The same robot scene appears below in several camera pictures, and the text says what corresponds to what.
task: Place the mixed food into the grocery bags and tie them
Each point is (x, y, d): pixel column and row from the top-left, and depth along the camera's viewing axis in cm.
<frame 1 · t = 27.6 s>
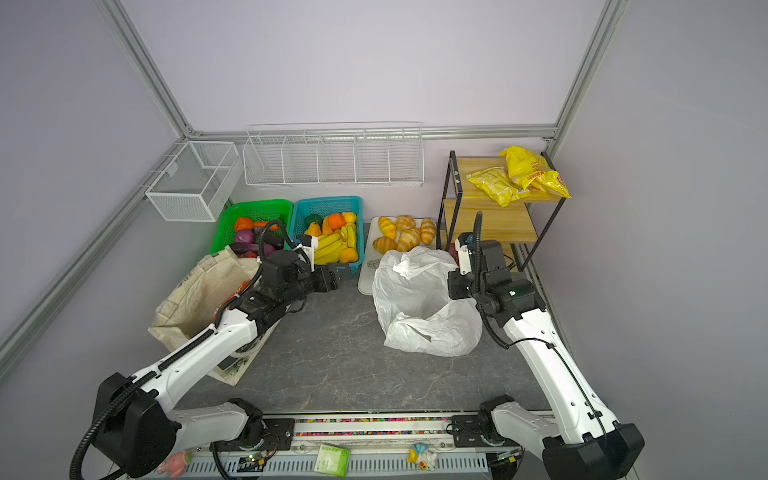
left hand: (339, 270, 79), fingers open
right hand: (457, 277, 75), fingers closed
cream canvas tote bag: (189, 309, 78), point 19 cm above the table
white plastic grocery bag: (412, 304, 86), point 12 cm above the table
white bread tray: (433, 242, 114), point 2 cm above the table
black wooden shelf rack: (526, 223, 99), point 17 cm above the table
small white mesh basket: (197, 181, 96), point 28 cm above the table
croissant far left: (387, 228, 118), point 2 cm above the table
croissant front left: (384, 244, 111), point 4 cm above the table
croissant top middle: (405, 222, 118), point 4 cm above the table
banana bunch: (334, 241, 104), point 10 cm above the table
orange fruit back: (336, 221, 115), point 7 cm above the table
yellow pear: (314, 230, 113), point 6 cm above the table
green avocado: (313, 218, 119), point 4 cm above the table
purple onion: (244, 236, 113), point 5 cm above the table
orange red tomato back: (243, 223, 117), point 5 cm above the table
purple eggplant front: (243, 247, 107), point 6 cm above the table
yellow lemon: (349, 217, 119), point 4 cm above the table
yellow fruit front: (348, 255, 104), point 7 cm above the table

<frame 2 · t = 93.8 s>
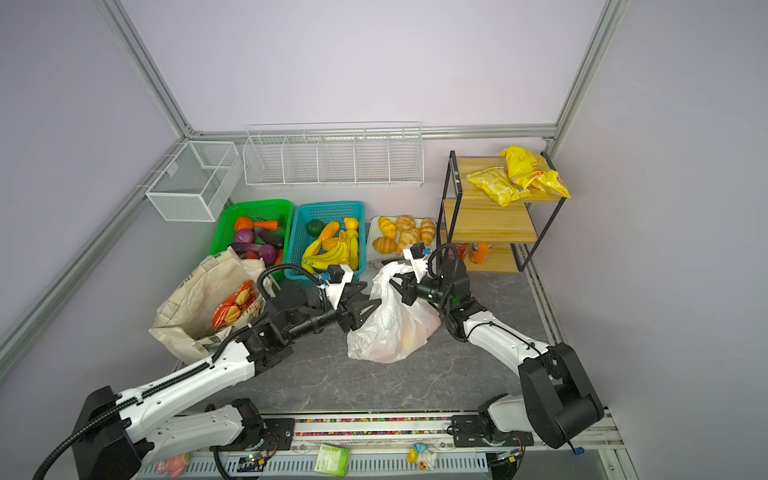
left hand: (371, 296, 69), fingers open
right hand: (385, 277, 77), fingers closed
white plastic grocery bag: (394, 329, 76), point 17 cm above the table
banana bunch: (345, 252, 106), point 6 cm above the table
red snack bag: (241, 309, 86), point 11 cm above the table
orange soda can: (481, 255, 102), point 8 cm above the table
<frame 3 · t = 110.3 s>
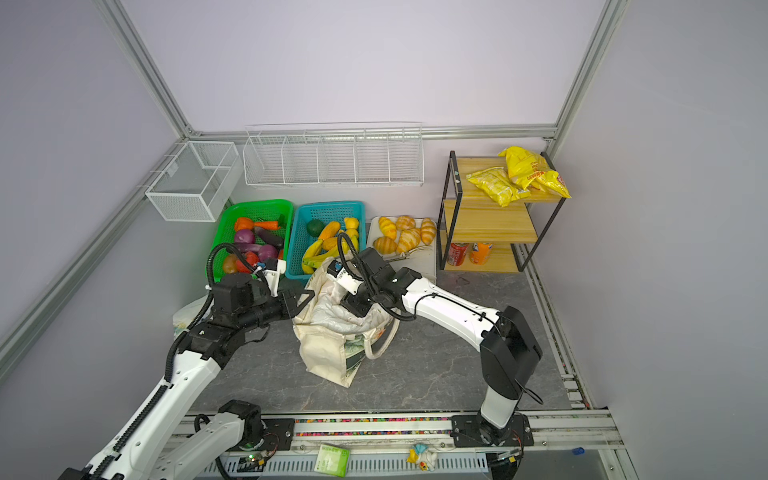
left hand: (312, 297, 73), fingers closed
right hand: (347, 298, 81), fingers open
cream canvas tote bag: (333, 356, 74), point 15 cm above the table
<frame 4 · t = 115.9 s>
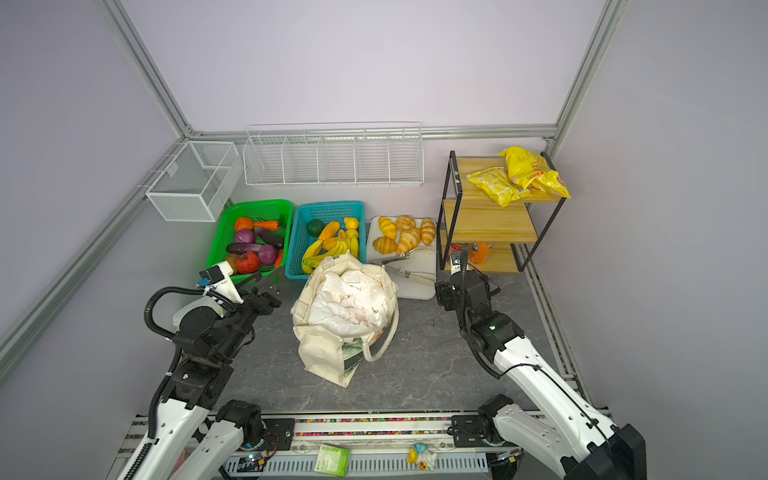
left hand: (273, 275, 68), fingers open
right hand: (461, 280, 78), fingers open
